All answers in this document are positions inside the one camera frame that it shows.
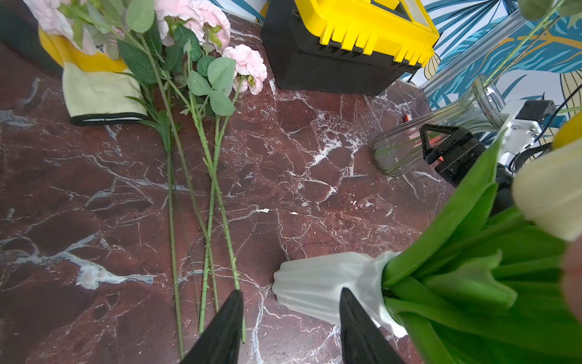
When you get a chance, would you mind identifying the glass vase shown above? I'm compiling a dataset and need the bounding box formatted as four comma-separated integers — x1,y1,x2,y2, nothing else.
370,74,506,177

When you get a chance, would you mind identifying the tulip bouquet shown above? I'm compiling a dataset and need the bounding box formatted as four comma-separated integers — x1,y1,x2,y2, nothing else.
381,115,581,363

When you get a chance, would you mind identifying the yellow work glove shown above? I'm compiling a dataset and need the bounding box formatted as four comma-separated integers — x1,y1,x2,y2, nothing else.
0,24,151,127

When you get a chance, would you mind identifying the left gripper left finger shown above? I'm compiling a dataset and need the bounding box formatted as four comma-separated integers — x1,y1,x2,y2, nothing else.
180,290,243,364

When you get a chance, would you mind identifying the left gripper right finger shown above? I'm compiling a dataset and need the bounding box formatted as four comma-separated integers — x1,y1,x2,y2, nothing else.
339,288,406,364

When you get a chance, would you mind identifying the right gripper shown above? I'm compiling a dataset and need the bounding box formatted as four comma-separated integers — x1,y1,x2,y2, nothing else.
419,124,514,214

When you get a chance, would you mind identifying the white ribbed vase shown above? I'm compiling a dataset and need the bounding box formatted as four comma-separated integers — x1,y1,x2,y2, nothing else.
272,251,408,338

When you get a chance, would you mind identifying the yellow toolbox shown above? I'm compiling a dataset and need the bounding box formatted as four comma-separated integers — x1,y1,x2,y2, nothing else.
262,0,440,96

